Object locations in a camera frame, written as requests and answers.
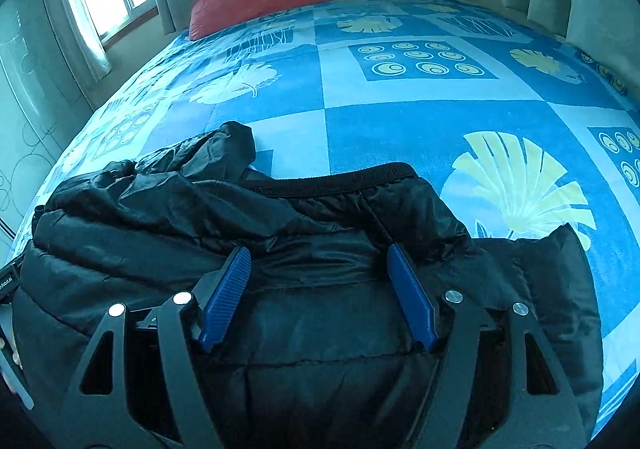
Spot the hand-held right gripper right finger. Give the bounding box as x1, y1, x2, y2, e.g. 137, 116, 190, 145
387, 244, 586, 449

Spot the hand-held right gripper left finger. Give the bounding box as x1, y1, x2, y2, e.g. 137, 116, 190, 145
62, 246, 252, 449

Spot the black puffer jacket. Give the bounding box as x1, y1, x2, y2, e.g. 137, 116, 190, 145
11, 120, 604, 449

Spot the person's left hand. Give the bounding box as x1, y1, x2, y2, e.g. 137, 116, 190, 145
0, 336, 24, 371

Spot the wardrobe with circle-pattern doors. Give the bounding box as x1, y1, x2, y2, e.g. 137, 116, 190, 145
0, 0, 98, 252

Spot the blue patterned bedsheet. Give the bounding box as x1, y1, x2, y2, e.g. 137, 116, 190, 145
7, 0, 640, 437

